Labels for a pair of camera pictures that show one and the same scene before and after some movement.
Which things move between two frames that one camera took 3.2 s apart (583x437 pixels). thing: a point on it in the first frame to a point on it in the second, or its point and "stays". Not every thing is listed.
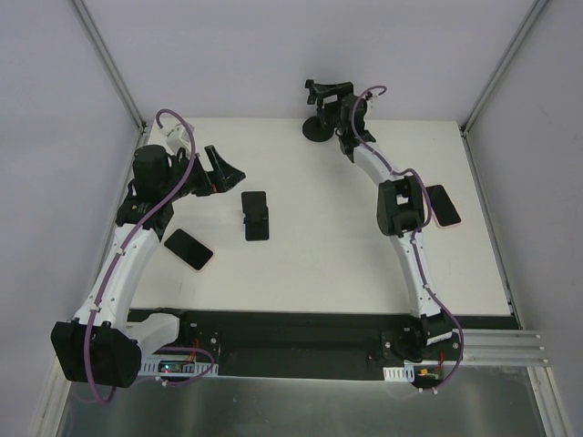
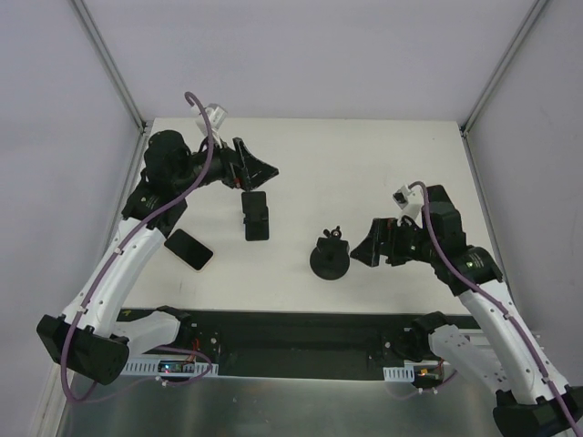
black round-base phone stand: (321, 127) to (330, 259)
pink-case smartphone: (189, 249) stays
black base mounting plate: (308, 344) stays
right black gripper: (328, 102) to (382, 241)
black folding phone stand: (256, 218) stays
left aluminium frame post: (108, 64) stays
